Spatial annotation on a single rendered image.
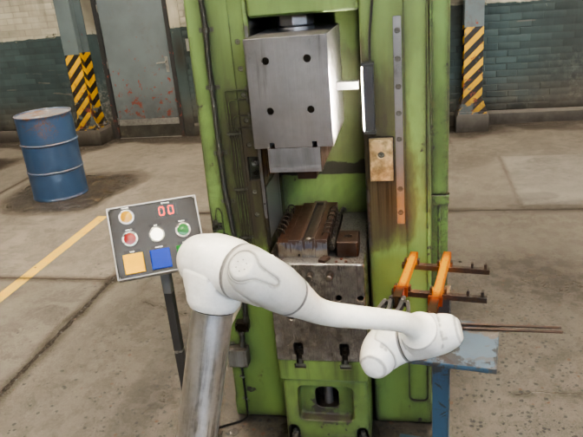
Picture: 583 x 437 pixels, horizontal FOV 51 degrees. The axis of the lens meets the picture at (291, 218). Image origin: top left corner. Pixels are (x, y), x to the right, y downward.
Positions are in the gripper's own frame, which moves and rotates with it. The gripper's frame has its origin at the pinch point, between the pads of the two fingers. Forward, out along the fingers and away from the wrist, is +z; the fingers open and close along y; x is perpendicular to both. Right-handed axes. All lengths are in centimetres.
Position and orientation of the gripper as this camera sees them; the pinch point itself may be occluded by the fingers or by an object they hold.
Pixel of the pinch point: (398, 296)
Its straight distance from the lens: 206.3
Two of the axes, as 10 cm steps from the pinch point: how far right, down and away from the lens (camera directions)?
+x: -0.8, -9.3, -3.5
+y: 9.4, 0.4, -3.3
